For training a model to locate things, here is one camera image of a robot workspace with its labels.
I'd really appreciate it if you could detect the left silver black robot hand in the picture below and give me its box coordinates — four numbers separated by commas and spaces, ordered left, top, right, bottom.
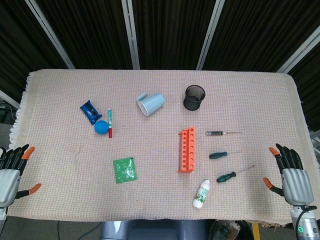
0, 144, 42, 208

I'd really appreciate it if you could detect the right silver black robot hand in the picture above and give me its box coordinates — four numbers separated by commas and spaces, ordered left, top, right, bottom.
262, 143, 315, 207

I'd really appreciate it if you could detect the green handled screwdriver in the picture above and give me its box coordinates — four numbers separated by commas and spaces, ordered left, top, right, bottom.
216, 164, 256, 183
209, 150, 242, 160

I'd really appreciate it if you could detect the black silver precision screwdriver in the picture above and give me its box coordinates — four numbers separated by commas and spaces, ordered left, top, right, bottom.
205, 130, 243, 137

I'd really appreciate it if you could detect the black bin with rubbish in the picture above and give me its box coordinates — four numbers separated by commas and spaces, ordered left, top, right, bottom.
208, 219, 255, 240

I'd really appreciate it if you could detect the white bottle with green label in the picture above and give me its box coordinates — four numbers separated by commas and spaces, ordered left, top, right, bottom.
192, 179, 211, 209

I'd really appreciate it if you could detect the blue snack packet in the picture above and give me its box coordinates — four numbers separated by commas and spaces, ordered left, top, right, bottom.
79, 100, 103, 126

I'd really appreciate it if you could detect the blue ball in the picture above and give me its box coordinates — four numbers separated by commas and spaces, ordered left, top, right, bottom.
94, 120, 109, 135

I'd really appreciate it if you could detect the green tea sachet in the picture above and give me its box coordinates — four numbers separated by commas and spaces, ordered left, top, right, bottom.
112, 156, 138, 184

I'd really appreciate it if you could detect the green marker with red cap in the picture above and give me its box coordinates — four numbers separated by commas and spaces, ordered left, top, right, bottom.
107, 107, 114, 139

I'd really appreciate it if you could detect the orange tool rack with holes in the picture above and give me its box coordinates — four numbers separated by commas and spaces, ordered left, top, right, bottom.
177, 126, 196, 174

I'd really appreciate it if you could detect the black mesh pen holder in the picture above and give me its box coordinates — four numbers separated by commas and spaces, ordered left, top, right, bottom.
183, 84, 206, 111

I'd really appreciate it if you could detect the beige woven tablecloth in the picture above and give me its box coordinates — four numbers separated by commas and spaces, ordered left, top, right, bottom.
8, 69, 320, 229

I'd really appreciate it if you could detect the grey robot torso base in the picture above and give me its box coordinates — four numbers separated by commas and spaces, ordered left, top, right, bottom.
99, 219, 210, 240

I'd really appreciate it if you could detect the light blue plastic mug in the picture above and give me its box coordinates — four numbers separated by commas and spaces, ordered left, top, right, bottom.
136, 92, 166, 117

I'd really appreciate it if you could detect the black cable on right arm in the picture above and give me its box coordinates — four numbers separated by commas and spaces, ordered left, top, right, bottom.
296, 204, 317, 227

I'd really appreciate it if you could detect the aluminium frame post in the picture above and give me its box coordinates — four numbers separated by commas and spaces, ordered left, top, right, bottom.
196, 0, 226, 71
24, 0, 76, 70
276, 23, 320, 74
0, 89, 21, 110
121, 0, 141, 70

